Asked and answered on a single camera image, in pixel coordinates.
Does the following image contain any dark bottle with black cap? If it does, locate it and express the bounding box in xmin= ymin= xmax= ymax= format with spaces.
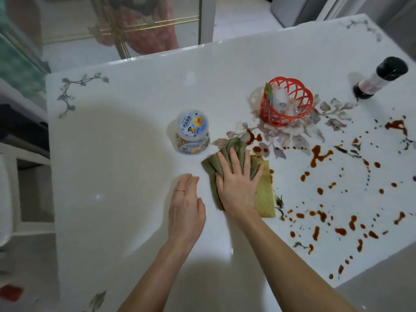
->
xmin=353 ymin=56 xmax=409 ymax=100

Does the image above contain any person's left forearm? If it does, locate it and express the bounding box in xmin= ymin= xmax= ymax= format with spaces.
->
xmin=116 ymin=240 xmax=193 ymax=312

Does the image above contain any small white bottle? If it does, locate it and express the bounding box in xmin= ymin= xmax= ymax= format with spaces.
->
xmin=272 ymin=84 xmax=290 ymax=111

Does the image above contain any person's left hand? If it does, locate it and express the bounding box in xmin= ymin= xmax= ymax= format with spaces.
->
xmin=168 ymin=174 xmax=207 ymax=248

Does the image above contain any white chair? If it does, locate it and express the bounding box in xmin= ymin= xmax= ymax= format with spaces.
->
xmin=0 ymin=143 xmax=56 ymax=249

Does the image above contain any person's right hand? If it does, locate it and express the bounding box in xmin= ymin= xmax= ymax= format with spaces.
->
xmin=215 ymin=147 xmax=265 ymax=219

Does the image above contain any red plastic lattice basket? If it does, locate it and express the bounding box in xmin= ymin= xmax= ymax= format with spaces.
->
xmin=259 ymin=76 xmax=314 ymax=128

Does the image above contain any brown sauce spatter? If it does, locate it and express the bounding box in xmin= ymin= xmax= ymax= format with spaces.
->
xmin=245 ymin=117 xmax=416 ymax=280

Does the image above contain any red flat object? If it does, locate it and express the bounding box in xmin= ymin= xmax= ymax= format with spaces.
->
xmin=0 ymin=284 xmax=25 ymax=303

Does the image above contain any person's right forearm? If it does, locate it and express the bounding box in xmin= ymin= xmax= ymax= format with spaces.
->
xmin=231 ymin=213 xmax=358 ymax=312

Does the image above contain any green cleaning cloth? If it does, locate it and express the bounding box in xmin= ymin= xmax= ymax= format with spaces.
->
xmin=201 ymin=137 xmax=277 ymax=219

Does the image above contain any glass door with gold trim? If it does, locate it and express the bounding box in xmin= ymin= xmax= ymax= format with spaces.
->
xmin=32 ymin=0 xmax=217 ymax=63

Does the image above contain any green patterned curtain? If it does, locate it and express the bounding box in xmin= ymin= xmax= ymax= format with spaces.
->
xmin=0 ymin=0 xmax=47 ymax=98

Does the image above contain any grey cabinet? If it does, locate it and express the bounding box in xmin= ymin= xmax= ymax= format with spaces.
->
xmin=270 ymin=0 xmax=333 ymax=28

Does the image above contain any clear snack jar white lid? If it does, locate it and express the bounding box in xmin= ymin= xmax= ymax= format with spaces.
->
xmin=175 ymin=110 xmax=211 ymax=155

